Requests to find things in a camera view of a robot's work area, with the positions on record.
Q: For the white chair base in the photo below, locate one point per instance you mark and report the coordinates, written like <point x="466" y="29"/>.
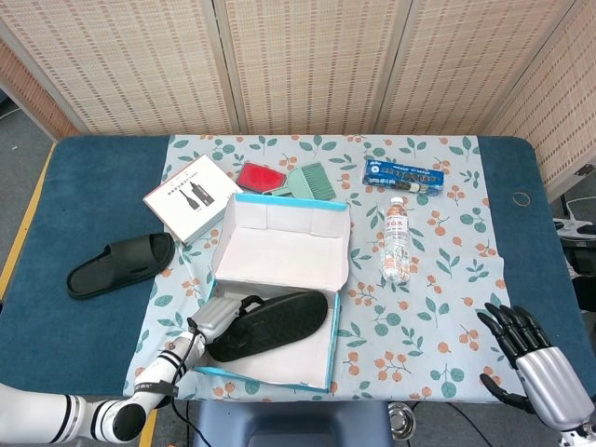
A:
<point x="575" y="229"/>

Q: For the clear plastic water bottle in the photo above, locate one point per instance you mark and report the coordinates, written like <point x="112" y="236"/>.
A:
<point x="396" y="242"/>

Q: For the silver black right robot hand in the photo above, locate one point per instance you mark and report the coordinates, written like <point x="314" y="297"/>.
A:
<point x="551" y="386"/>

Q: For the floral patterned tablecloth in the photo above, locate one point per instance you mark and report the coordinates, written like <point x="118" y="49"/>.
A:
<point x="442" y="302"/>

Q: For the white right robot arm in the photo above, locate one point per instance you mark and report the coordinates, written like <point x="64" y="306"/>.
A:
<point x="577" y="437"/>

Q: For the tan rubber band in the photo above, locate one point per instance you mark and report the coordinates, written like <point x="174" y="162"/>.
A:
<point x="513" y="198"/>

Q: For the blue padded seat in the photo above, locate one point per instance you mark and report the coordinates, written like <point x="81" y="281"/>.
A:
<point x="288" y="423"/>

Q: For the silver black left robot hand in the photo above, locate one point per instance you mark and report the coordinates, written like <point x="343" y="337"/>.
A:
<point x="214" y="319"/>

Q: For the blue cardboard shoe box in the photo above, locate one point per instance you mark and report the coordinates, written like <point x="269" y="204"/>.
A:
<point x="279" y="256"/>

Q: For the white product box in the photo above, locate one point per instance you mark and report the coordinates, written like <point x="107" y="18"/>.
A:
<point x="191" y="200"/>

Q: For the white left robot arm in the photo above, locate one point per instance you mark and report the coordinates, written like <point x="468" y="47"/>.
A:
<point x="28" y="410"/>

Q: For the bamboo folding screen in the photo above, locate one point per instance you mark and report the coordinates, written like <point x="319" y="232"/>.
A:
<point x="302" y="70"/>

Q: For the black shoe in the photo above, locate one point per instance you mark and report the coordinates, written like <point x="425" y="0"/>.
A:
<point x="139" y="258"/>
<point x="279" y="321"/>

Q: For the green mini broom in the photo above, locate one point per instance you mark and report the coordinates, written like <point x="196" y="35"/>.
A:
<point x="312" y="184"/>

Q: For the blue snack package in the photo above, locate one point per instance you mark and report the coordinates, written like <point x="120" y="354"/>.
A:
<point x="400" y="177"/>

